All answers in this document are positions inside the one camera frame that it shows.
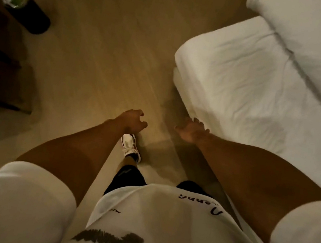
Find black shorts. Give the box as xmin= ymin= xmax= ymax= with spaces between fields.
xmin=103 ymin=162 xmax=215 ymax=212

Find person's left forearm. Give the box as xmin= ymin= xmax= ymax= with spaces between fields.
xmin=11 ymin=105 xmax=132 ymax=213

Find person's right hand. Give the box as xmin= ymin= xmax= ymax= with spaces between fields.
xmin=173 ymin=115 xmax=212 ymax=147

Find black waste bin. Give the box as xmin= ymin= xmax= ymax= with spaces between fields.
xmin=0 ymin=0 xmax=55 ymax=37

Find white sneaker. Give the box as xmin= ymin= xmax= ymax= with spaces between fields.
xmin=117 ymin=132 xmax=145 ymax=164

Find white duvet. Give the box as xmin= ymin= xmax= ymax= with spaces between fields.
xmin=228 ymin=0 xmax=321 ymax=133

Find person's left hand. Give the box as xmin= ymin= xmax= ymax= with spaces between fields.
xmin=114 ymin=106 xmax=150 ymax=138

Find person's right forearm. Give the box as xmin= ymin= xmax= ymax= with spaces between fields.
xmin=182 ymin=132 xmax=321 ymax=243

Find white printed t-shirt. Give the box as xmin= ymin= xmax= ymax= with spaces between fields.
xmin=0 ymin=149 xmax=321 ymax=243

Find white bed mattress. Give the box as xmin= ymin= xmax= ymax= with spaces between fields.
xmin=156 ymin=3 xmax=321 ymax=200

